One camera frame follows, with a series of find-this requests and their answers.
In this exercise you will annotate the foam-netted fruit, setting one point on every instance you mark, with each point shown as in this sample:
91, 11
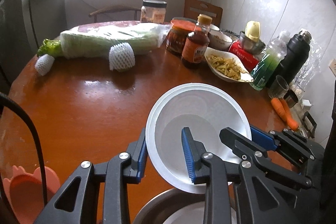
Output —
121, 57
44, 64

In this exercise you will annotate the wooden armchair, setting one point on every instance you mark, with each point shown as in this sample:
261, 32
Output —
114, 9

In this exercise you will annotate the wooden chair back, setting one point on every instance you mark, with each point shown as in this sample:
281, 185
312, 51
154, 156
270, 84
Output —
192, 9

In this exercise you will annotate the small steel bowl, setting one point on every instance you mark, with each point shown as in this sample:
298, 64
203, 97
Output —
254, 48

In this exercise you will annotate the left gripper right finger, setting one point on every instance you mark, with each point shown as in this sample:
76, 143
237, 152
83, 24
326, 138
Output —
205, 167

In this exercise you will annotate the green liquid plastic bottle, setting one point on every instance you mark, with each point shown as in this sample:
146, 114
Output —
274, 53

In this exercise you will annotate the black thermos flask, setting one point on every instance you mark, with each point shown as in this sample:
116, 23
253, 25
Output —
297, 53

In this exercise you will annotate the wrapped napa cabbage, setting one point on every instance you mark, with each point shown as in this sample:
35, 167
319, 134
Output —
96, 42

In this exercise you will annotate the clear jar black lid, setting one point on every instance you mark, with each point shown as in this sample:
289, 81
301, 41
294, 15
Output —
153, 11

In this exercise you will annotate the red chili sauce jar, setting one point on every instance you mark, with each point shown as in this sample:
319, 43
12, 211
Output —
176, 38

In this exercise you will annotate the carrot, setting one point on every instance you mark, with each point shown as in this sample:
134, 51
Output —
292, 124
279, 108

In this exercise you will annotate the steel mixing bowl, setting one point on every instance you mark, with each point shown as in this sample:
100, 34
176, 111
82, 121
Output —
162, 206

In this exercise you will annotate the red box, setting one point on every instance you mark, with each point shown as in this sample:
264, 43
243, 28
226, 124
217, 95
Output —
247, 59

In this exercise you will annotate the brown sauce bottle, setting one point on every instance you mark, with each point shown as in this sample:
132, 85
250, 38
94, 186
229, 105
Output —
196, 42

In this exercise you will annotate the clear plastic bag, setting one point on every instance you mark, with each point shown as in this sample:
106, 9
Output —
311, 66

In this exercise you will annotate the foam-netted fruit right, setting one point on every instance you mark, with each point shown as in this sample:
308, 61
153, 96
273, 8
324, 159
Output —
121, 57

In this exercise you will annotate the grey refrigerator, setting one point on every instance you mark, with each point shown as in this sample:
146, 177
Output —
24, 24

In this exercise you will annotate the white dish with food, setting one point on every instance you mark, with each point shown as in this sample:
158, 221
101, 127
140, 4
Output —
227, 66

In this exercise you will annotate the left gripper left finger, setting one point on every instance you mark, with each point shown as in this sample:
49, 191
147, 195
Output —
126, 168

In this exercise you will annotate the foam-netted fruit left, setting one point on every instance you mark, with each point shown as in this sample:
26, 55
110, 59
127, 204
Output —
44, 64

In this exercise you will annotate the red white paper bowl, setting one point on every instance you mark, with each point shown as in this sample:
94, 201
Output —
205, 110
193, 214

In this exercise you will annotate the small glass cup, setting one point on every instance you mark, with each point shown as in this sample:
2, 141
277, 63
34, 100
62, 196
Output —
278, 88

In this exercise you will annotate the white ceramic bowl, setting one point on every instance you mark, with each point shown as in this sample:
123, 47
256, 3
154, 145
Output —
219, 41

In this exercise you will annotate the wall power socket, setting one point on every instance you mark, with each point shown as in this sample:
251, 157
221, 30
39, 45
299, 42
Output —
332, 66

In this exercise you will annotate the small steel cup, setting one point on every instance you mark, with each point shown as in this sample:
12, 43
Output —
290, 98

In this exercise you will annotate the yellow lemon squeezer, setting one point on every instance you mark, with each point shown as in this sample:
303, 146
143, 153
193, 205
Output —
253, 30

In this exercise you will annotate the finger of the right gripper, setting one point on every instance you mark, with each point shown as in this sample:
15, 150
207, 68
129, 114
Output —
240, 146
263, 139

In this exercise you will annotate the green leafy lettuce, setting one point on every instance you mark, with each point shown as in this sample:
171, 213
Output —
50, 47

